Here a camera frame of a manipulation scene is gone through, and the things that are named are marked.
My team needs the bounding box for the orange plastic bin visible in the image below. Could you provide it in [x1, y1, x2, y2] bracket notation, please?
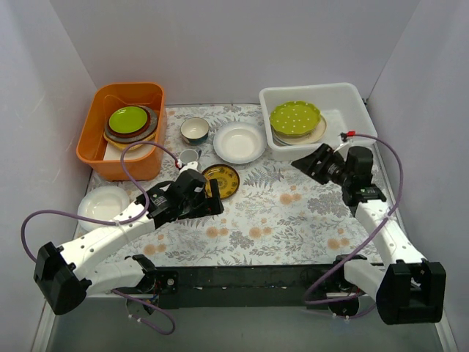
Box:
[75, 81, 168, 182]

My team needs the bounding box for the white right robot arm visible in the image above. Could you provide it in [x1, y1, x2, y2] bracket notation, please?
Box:
[291, 144, 446, 325]

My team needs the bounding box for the aluminium frame rail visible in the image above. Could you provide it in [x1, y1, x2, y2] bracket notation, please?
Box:
[43, 265, 440, 300]

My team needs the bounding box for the dark teal ceramic bowl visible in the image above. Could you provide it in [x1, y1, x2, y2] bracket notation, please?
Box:
[180, 117, 210, 146]

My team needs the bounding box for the lime green dotted plate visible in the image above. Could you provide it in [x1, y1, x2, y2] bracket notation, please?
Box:
[269, 100, 321, 136]

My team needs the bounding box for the floral patterned table mat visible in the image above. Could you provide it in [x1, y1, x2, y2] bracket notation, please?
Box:
[69, 104, 410, 268]

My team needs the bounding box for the lime green small plate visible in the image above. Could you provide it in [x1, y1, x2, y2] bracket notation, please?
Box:
[108, 106, 149, 134]

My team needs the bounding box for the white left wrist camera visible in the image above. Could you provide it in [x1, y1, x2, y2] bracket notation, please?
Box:
[179, 161, 199, 174]

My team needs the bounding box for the cream green glazed plate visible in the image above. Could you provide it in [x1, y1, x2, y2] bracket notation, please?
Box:
[272, 115, 327, 146]

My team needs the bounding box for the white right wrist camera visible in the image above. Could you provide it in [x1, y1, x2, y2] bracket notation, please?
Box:
[333, 138, 350, 153]

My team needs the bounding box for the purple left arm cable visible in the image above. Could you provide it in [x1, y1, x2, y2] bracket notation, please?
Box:
[21, 141, 182, 335]

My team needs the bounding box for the yellow black patterned plate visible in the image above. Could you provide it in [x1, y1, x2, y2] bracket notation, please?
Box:
[202, 164, 240, 199]

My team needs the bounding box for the grey ceramic mug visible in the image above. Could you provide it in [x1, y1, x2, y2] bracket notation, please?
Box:
[179, 149, 202, 164]

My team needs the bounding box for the grey speckled plate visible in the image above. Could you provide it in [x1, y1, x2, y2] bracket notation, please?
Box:
[104, 105, 158, 136]

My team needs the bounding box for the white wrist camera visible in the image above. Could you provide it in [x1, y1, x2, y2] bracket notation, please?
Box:
[179, 161, 199, 174]
[333, 138, 350, 153]

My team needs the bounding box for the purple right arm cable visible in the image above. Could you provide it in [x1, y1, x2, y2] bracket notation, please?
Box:
[303, 131, 405, 319]

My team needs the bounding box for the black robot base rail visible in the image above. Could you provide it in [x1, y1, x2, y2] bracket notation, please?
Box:
[113, 262, 374, 311]

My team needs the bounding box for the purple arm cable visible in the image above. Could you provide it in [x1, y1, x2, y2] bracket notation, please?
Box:
[21, 141, 182, 335]
[303, 131, 405, 319]

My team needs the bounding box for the white square plate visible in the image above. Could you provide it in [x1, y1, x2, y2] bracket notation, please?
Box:
[103, 143, 153, 161]

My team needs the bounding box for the white plastic bin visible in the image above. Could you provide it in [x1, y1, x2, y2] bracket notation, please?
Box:
[259, 83, 377, 161]

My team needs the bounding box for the dark brown plate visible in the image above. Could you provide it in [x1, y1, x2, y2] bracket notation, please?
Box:
[106, 106, 150, 137]

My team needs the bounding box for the white deep plate blue rim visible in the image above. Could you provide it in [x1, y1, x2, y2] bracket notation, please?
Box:
[213, 122, 267, 164]

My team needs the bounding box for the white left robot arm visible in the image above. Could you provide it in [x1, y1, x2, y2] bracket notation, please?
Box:
[34, 169, 224, 315]

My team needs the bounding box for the yellow woven basket plate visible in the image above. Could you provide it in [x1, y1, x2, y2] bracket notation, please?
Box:
[103, 131, 156, 150]

